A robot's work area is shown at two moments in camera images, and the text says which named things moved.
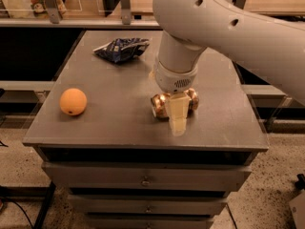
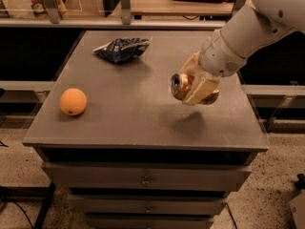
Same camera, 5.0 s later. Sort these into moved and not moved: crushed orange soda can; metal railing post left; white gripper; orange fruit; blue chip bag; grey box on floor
Moved: crushed orange soda can; white gripper
Not moved: blue chip bag; grey box on floor; orange fruit; metal railing post left
